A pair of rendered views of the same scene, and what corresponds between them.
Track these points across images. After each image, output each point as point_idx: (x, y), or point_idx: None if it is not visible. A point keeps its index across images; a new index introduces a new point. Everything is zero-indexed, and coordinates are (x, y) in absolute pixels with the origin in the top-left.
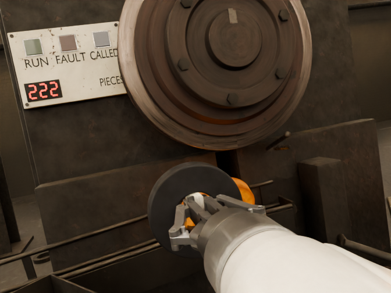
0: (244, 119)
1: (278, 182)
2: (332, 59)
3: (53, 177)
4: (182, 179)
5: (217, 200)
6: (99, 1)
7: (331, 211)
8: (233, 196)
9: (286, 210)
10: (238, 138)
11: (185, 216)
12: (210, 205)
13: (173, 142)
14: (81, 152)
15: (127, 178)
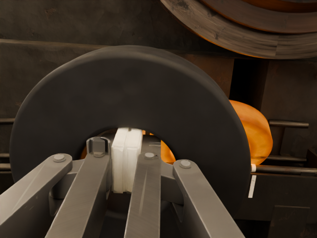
0: (306, 7)
1: (315, 129)
2: None
3: (9, 33)
4: (102, 86)
5: (172, 178)
6: None
7: None
8: (229, 166)
9: (316, 177)
10: (282, 41)
11: (46, 203)
12: (130, 201)
13: (179, 27)
14: (48, 7)
15: None
